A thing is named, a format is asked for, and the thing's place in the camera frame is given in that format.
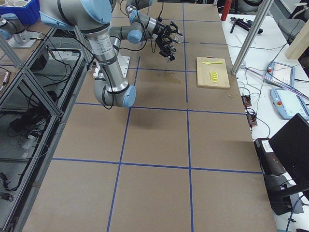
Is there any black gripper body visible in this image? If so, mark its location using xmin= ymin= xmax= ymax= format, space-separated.
xmin=155 ymin=37 xmax=176 ymax=58
xmin=153 ymin=20 xmax=172 ymax=38

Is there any clear glass cup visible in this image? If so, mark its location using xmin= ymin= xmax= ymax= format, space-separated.
xmin=172 ymin=33 xmax=183 ymax=44

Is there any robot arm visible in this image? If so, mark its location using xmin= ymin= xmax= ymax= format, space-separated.
xmin=109 ymin=0 xmax=183 ymax=46
xmin=40 ymin=0 xmax=179 ymax=107

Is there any bamboo cutting board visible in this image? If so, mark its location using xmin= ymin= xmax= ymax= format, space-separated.
xmin=196 ymin=57 xmax=230 ymax=89

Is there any yellow plastic knife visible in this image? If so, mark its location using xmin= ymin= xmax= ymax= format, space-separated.
xmin=201 ymin=61 xmax=223 ymax=65

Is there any red fire extinguisher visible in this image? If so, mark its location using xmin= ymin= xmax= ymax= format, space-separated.
xmin=221 ymin=0 xmax=232 ymax=21

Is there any teach pendant far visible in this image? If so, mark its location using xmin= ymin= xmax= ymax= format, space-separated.
xmin=265 ymin=61 xmax=295 ymax=87

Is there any teach pendant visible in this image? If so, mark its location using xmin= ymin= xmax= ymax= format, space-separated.
xmin=270 ymin=88 xmax=309 ymax=120
xmin=265 ymin=61 xmax=295 ymax=87

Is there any teach pendant near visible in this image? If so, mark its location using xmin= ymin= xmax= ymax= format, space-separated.
xmin=270 ymin=88 xmax=309 ymax=120

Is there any blue storage bin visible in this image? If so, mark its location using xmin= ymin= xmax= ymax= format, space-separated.
xmin=0 ymin=0 xmax=40 ymax=25

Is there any black laptop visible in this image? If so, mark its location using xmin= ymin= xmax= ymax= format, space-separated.
xmin=268 ymin=113 xmax=309 ymax=184

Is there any aluminium frame post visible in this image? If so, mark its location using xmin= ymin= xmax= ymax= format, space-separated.
xmin=231 ymin=0 xmax=274 ymax=75

